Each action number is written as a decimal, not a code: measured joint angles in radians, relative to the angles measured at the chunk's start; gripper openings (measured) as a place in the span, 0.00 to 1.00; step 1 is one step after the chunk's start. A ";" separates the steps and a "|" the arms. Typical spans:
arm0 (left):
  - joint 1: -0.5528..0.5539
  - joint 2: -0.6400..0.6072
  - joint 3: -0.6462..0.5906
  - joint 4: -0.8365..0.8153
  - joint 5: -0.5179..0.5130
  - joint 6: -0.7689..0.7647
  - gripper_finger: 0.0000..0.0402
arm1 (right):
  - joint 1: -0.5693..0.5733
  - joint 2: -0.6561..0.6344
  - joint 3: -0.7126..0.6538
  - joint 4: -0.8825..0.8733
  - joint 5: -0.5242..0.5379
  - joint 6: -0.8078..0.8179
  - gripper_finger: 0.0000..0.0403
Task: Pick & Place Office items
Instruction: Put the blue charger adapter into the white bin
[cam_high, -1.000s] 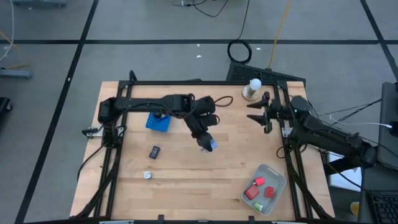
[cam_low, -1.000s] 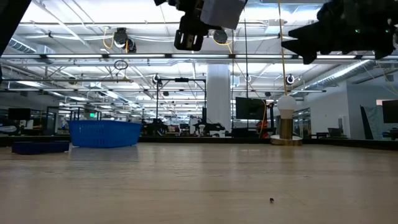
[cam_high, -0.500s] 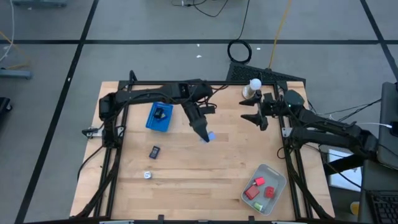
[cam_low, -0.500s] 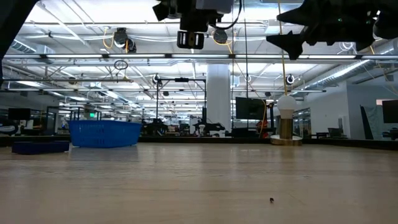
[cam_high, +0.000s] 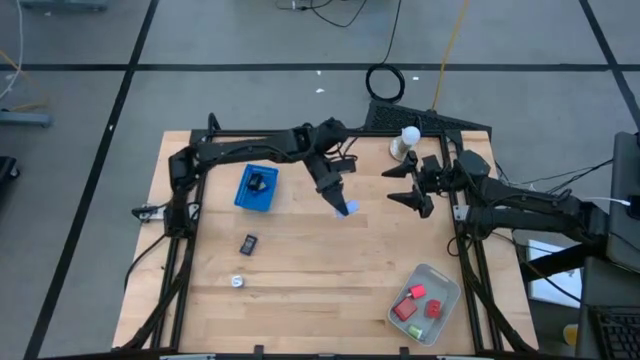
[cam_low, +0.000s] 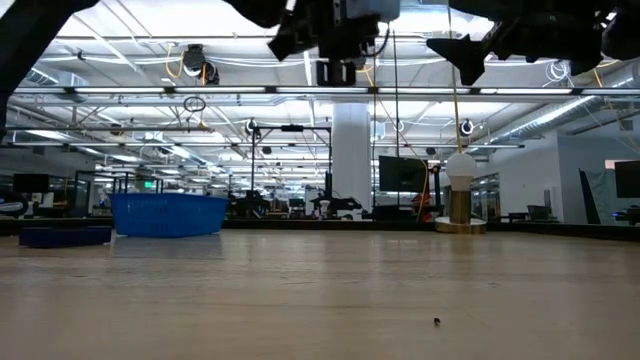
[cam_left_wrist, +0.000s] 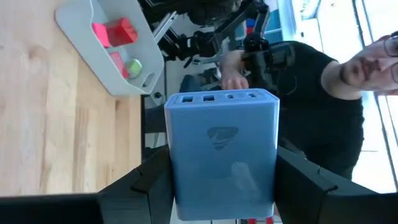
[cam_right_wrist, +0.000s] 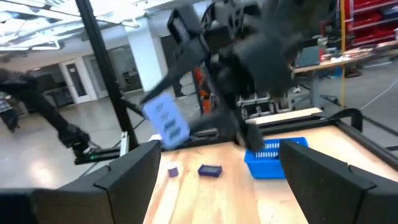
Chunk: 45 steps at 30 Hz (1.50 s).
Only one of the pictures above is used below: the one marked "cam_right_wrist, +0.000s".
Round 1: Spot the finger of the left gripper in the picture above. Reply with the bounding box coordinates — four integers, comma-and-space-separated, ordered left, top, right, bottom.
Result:
188, 105, 266, 152
140, 40, 208, 105

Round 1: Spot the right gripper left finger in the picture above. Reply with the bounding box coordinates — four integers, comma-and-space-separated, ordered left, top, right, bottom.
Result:
32, 139, 162, 224

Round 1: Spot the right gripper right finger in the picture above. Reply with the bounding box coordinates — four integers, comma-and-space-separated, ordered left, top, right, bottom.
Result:
279, 139, 398, 224

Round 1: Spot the purple digital thermometer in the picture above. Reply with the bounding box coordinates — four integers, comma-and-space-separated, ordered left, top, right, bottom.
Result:
198, 164, 223, 178

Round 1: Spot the light blue box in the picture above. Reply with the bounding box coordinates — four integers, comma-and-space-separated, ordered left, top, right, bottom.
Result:
142, 92, 191, 150

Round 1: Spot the small white cube charger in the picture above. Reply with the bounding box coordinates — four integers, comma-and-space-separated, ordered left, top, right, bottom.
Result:
167, 161, 180, 179

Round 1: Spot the white square column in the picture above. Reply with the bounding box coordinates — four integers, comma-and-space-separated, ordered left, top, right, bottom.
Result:
126, 17, 175, 93

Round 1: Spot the grey case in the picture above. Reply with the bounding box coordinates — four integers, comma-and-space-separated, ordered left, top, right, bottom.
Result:
297, 46, 321, 68

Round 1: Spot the blue plastic basket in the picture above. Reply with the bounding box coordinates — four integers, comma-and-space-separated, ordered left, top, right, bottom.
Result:
244, 136, 309, 180

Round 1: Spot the wooden work table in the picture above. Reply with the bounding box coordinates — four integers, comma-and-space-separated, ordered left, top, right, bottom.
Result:
292, 40, 398, 110

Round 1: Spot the white door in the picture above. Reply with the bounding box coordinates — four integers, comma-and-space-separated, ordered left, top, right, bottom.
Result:
58, 57, 98, 104

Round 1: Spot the shelf with red bins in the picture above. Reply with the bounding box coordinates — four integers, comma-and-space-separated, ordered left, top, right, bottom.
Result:
343, 0, 398, 47

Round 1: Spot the black aluminium table frame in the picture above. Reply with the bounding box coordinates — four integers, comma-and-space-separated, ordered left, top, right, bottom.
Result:
74, 0, 398, 169

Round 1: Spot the yellow hanging cable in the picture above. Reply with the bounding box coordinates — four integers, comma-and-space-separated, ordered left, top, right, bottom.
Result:
339, 0, 348, 108

